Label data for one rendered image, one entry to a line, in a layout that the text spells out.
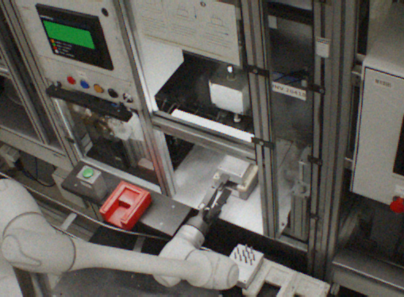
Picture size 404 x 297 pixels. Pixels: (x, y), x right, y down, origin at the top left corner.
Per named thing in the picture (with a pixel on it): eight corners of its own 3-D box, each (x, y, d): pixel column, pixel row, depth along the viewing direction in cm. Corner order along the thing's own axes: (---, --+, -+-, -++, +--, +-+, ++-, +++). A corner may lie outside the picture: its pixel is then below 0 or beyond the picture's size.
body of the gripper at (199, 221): (205, 243, 191) (218, 222, 196) (202, 229, 185) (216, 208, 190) (186, 234, 194) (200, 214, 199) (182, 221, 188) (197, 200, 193)
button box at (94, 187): (84, 194, 218) (75, 175, 210) (95, 180, 222) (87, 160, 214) (100, 202, 215) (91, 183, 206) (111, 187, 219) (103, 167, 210)
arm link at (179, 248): (179, 251, 193) (209, 260, 185) (155, 287, 185) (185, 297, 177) (166, 232, 187) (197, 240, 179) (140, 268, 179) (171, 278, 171)
